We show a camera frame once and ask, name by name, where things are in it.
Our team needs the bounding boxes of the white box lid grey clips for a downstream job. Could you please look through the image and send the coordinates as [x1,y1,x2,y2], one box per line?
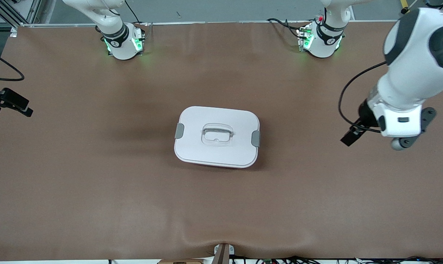
[174,106,261,169]

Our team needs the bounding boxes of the brown table mat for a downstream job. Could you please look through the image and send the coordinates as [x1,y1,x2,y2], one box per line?
[0,20,443,261]

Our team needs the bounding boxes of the black stand leg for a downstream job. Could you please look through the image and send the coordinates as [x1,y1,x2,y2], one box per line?
[401,0,419,14]

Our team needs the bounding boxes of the aluminium frame strut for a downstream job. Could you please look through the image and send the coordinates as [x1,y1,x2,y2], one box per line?
[0,0,42,37]

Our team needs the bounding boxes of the black left arm base cables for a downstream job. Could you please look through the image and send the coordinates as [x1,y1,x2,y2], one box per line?
[267,18,303,39]

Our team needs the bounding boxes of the black right arm base cable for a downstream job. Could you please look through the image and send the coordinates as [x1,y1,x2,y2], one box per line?
[124,0,145,25]

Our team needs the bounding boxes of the black cable bundle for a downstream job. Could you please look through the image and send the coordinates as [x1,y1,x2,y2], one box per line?
[232,256,319,264]

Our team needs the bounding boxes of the brown camera mount bracket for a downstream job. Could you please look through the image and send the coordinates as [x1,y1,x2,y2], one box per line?
[213,243,235,264]

